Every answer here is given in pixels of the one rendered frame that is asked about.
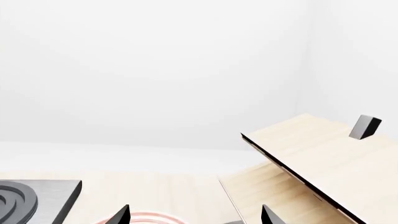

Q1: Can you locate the light wood drawer front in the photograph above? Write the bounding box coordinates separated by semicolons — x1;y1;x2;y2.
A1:
240;112;398;224

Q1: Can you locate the grey block drawer handle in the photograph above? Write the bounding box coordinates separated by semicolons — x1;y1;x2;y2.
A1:
348;114;383;141

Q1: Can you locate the grey square cooktop plate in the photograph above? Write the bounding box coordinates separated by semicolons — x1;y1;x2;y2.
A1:
0;179;83;224

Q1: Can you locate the black ringed burner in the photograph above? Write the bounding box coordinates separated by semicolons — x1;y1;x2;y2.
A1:
0;185;39;224

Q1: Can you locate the pink round plate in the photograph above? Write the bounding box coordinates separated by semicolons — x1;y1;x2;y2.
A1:
92;211;188;224

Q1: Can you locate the light wood cabinet body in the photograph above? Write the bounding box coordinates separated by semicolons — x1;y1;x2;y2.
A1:
217;161;345;224

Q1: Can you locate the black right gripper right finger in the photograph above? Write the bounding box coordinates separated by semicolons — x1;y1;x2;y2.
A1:
261;203;285;224

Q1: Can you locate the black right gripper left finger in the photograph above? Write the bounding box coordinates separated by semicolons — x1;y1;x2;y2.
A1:
104;203;131;224

